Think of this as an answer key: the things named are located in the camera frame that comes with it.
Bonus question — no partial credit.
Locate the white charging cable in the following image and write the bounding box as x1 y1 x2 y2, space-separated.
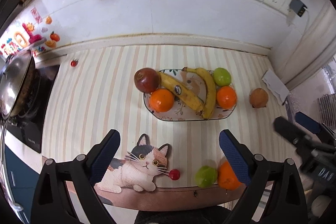
303 9 310 38

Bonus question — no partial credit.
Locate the small red cherry tomato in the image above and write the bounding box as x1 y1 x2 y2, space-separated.
70 59 78 67

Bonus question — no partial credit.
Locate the dark red apple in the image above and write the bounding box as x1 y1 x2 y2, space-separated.
134 68 160 93

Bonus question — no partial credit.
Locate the grey charger plug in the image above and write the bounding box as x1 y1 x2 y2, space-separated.
289 0 307 17

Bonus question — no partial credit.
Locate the green apple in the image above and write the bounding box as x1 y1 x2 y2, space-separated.
213 67 231 87
195 165 218 188

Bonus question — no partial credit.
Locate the orange fruit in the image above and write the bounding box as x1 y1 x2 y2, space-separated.
217 86 237 110
218 161 242 190
149 88 175 113

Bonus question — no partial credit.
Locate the large yellow banana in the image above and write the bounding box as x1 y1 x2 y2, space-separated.
182 67 217 120

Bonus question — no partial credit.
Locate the floral ceramic tray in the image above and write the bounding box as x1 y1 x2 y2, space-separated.
143 69 236 122

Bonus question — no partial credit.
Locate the black induction cooker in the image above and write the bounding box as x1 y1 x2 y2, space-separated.
7 65 60 153

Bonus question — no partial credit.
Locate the white paper towel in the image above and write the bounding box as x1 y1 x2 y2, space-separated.
262 69 289 105

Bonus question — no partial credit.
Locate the cat shaped mat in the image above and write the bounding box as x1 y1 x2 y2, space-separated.
96 134 171 193

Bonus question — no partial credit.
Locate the steel pot with lid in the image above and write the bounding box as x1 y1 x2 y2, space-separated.
1 50 35 119

